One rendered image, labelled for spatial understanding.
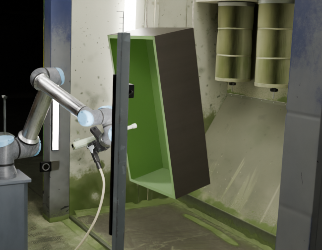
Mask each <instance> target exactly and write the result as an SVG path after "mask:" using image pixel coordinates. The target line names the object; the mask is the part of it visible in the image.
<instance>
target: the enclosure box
mask: <svg viewBox="0 0 322 250"><path fill-rule="evenodd" d="M125 32H127V33H130V60H129V84H134V98H129V107H128V126H129V125H132V124H136V125H137V128H132V129H129V130H128V140H127V165H128V172H129V180H130V181H131V182H134V183H136V184H138V185H141V186H143V187H146V188H149V189H151V190H153V191H156V192H158V193H161V194H163V195H166V196H168V197H171V198H173V199H177V198H180V197H182V196H184V195H186V194H188V193H191V192H193V191H195V190H197V189H200V188H202V187H204V186H206V185H209V184H210V176H209V167H208V158H207V149H206V140H205V131H204V122H203V112H202V103H201V94H200V85H199V76H198V67H197V58H196V49H195V39H194V30H193V27H145V28H139V29H134V30H130V31H125ZM107 36H108V43H109V49H110V56H111V62H112V68H113V74H117V38H118V33H115V34H110V35H107Z"/></svg>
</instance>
